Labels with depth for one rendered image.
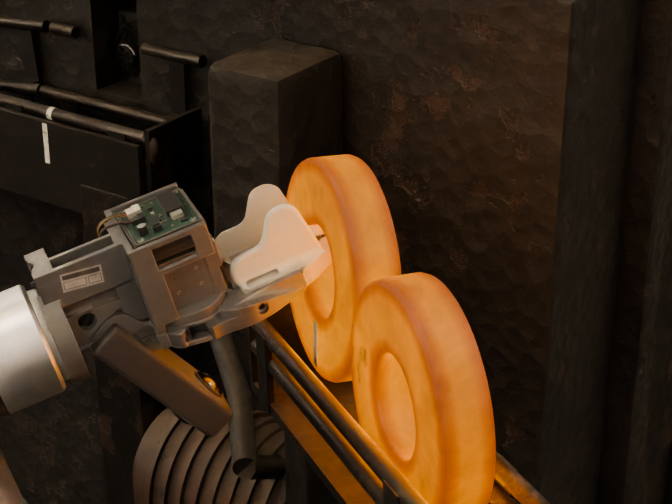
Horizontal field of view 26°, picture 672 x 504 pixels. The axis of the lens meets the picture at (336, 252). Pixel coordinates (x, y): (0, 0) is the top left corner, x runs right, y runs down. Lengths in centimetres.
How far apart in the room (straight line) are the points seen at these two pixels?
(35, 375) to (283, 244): 18
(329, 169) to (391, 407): 16
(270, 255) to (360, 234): 6
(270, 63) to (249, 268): 31
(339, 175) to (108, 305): 17
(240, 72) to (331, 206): 29
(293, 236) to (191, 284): 7
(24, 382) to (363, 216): 24
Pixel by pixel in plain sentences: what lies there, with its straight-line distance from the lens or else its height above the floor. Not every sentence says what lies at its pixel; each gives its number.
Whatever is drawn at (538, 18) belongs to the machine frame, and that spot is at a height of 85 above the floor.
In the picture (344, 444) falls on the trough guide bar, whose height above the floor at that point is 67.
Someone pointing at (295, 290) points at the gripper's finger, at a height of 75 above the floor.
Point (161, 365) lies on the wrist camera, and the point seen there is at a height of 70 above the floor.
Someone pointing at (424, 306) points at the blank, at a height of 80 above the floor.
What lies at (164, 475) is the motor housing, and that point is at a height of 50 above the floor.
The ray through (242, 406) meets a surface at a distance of 117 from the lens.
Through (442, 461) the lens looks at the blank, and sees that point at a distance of 82.
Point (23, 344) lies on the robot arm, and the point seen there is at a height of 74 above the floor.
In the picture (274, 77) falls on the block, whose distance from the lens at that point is 120.
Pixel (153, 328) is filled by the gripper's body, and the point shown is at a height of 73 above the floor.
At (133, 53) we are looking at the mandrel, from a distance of 145.
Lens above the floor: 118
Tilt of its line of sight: 26 degrees down
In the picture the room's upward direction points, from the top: straight up
